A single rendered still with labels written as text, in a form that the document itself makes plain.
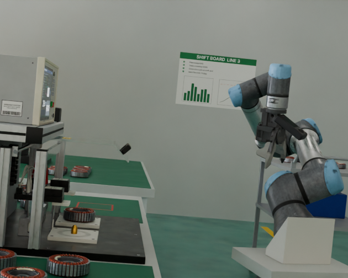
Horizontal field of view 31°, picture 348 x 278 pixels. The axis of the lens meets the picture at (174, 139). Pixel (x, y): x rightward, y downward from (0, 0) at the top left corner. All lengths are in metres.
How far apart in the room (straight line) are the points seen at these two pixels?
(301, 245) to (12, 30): 5.80
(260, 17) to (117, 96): 1.90
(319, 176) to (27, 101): 0.98
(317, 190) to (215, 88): 5.31
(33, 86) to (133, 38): 5.47
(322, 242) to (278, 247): 0.14
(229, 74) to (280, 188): 5.32
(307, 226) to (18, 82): 1.01
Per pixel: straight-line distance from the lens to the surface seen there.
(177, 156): 7.38
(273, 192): 2.19
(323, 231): 2.13
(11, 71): 1.96
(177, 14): 7.44
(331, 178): 2.18
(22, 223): 2.02
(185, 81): 7.38
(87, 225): 2.22
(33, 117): 1.94
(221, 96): 7.43
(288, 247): 2.07
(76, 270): 1.66
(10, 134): 1.82
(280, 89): 2.17
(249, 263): 2.11
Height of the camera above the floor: 1.19
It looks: 2 degrees down
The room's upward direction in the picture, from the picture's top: 5 degrees clockwise
